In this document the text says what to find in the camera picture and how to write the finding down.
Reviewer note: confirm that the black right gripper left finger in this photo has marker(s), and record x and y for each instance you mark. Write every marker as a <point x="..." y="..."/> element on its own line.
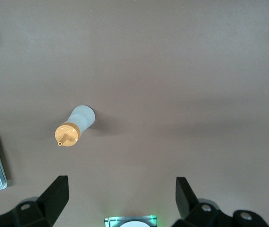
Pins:
<point x="49" y="203"/>

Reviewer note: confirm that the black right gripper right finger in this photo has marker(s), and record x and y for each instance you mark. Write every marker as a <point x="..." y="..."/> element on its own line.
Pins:
<point x="191" y="210"/>

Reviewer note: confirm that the translucent sauce bottle orange cap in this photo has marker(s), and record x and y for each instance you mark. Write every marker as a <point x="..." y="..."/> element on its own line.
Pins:
<point x="82" y="118"/>

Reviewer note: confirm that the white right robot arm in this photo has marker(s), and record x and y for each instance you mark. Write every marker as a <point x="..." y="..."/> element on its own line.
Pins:
<point x="134" y="224"/>

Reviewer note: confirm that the brown table cover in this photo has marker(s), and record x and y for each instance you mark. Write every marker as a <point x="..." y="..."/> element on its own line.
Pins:
<point x="172" y="71"/>

